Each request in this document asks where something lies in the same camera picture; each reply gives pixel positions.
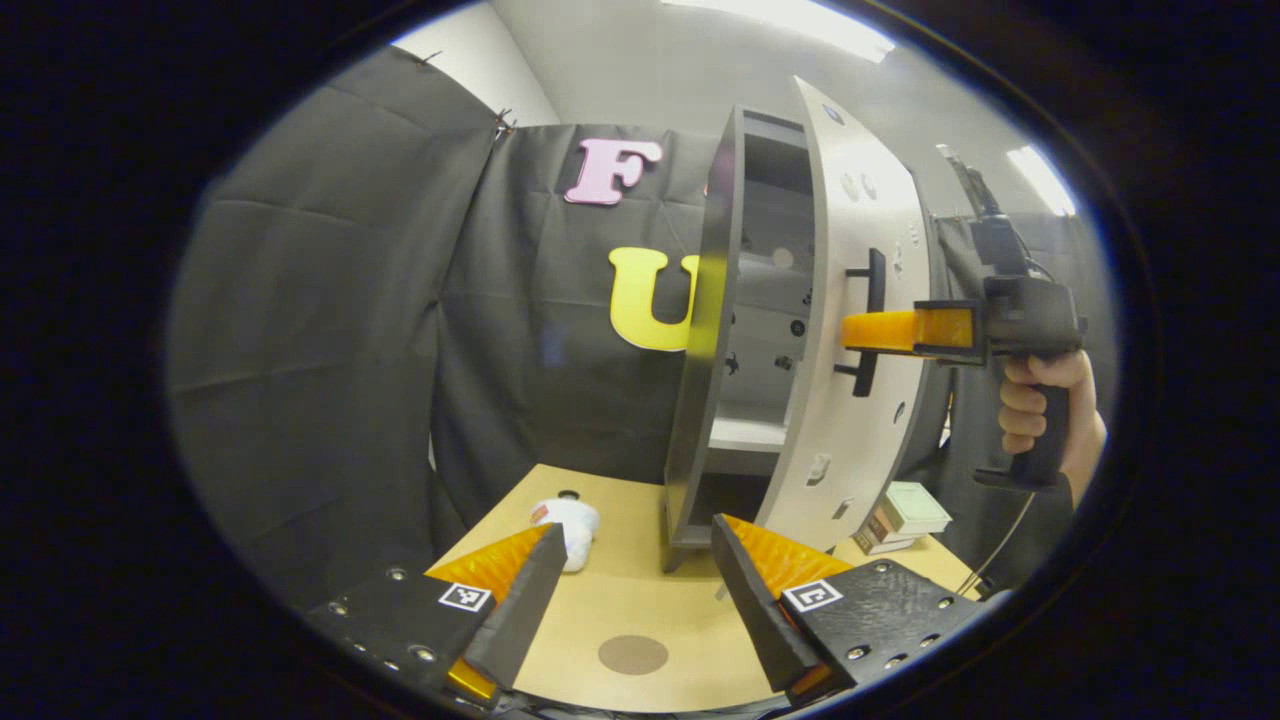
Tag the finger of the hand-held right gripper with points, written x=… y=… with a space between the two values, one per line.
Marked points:
x=880 y=330

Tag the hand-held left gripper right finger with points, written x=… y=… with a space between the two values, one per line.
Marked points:
x=765 y=620

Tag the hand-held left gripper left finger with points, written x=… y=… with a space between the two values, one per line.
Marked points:
x=520 y=620

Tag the brown round coaster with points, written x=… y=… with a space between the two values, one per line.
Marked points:
x=633 y=655

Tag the white cabinet shelf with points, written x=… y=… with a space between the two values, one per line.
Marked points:
x=745 y=435

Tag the white plush toy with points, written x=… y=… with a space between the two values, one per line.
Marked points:
x=572 y=525

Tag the ceiling light panel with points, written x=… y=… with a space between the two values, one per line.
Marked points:
x=800 y=20
x=1040 y=180

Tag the brown book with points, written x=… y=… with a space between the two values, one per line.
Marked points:
x=885 y=528

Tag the pale green book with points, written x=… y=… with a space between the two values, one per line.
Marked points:
x=915 y=508

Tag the black backdrop cloth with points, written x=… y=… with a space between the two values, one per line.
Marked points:
x=330 y=350

